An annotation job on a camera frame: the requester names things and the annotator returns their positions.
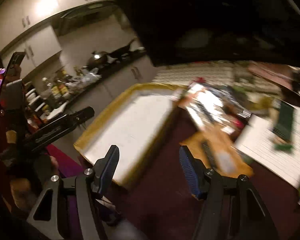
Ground white wall cabinets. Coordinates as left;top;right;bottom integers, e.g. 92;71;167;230
0;0;117;54

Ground white plastic bag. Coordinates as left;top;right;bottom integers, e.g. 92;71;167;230
72;72;102;88

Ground yellow rimmed tray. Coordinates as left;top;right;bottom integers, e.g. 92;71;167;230
74;82;184;188

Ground black cookware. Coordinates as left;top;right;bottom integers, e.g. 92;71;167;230
107;38;138;62

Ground white base cabinets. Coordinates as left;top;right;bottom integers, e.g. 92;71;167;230
62;52;157;120

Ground row of condiment bottles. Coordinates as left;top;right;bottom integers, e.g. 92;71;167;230
41;67;71;101

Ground orange snack packet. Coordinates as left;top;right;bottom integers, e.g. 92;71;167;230
179;127;253;181

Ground metal kettle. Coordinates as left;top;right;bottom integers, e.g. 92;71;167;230
91;51;108;68

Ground green snack packet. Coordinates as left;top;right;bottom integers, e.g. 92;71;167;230
272;99;296;151

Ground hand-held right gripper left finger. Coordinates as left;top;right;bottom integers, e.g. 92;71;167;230
27;144;120;240

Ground range hood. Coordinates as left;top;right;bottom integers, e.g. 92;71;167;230
60;0;118;19

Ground black smartphone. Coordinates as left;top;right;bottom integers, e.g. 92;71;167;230
4;51;26;77

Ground black monitor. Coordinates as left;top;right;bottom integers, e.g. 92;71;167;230
109;0;300;68

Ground pile of mixed snack packets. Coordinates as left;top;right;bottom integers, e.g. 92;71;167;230
184;82;252;133

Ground white keyboard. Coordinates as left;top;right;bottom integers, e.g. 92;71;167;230
152;62;240;87

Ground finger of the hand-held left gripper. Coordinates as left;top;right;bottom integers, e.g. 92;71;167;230
62;106;95;128
22;114;78;153

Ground row of white plates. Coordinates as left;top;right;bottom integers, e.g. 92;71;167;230
24;88;45;113

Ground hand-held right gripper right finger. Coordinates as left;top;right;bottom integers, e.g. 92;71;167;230
179;145;280;240

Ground handwritten notebook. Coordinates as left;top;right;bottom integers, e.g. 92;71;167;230
234;104;300;189

